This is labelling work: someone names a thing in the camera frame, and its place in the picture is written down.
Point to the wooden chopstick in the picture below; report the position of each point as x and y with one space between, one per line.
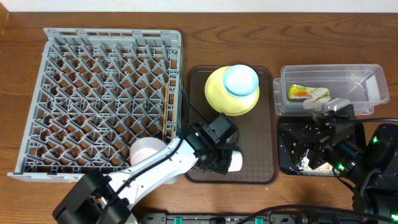
165 111
173 112

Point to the grey plastic dish rack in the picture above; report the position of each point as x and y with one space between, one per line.
97 92

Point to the white rice bowl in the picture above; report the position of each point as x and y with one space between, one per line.
144 148

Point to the left wooden chopstick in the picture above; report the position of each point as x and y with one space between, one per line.
165 111

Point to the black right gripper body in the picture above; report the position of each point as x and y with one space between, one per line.
342 156

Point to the white cup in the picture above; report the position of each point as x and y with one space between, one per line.
236 162

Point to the white tissue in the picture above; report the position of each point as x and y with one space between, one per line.
319 97

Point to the right wooden chopstick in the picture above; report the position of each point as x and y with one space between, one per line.
173 112

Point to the light blue bowl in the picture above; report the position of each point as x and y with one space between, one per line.
240 80

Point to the black tray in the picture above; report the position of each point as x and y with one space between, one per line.
324 170

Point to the yellow plate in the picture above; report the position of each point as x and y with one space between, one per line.
222 101

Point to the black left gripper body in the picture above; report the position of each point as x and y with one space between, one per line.
221 160

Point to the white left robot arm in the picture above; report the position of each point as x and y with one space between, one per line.
99 198

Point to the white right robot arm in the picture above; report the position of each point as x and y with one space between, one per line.
367 168

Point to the brown serving tray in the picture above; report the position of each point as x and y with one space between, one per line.
257 132

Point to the clear plastic bin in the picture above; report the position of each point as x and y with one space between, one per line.
363 84

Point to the yellow green snack wrapper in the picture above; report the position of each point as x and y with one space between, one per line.
300 92

